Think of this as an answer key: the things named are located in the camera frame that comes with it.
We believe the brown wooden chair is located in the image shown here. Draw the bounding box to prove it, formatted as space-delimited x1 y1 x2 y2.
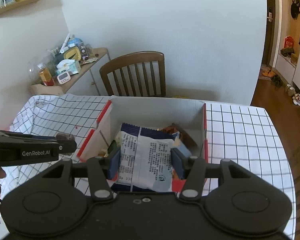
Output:
100 51 166 98

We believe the white checked tablecloth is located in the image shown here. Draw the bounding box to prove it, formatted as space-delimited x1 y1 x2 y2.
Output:
0 94 296 239

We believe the wooden side cabinet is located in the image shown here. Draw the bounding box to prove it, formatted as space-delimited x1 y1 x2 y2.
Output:
30 48 110 95

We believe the green snack packet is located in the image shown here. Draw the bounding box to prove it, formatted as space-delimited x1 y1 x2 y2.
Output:
107 140 117 154

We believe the wooden wall shelf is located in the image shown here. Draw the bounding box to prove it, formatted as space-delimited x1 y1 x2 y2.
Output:
0 0 39 15

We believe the white blue snack bag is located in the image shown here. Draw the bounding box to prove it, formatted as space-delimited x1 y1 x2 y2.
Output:
111 123 176 192

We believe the yellow clock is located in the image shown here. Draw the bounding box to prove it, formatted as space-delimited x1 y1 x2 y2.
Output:
63 46 82 61

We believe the light blue cookie packet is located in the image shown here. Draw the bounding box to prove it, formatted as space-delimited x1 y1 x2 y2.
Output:
173 138 192 158

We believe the dark wrapped small candy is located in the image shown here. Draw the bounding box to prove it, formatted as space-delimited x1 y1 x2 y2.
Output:
55 133 75 141

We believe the tissue pack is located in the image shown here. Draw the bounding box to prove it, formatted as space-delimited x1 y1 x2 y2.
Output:
56 59 81 75

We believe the pink digital timer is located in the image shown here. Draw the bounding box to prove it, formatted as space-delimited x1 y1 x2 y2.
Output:
57 72 71 85

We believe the red cardboard box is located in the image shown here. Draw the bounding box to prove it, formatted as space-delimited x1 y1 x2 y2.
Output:
76 96 210 193

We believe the orange drink bottle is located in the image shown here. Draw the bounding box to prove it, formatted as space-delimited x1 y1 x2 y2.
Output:
37 63 55 86

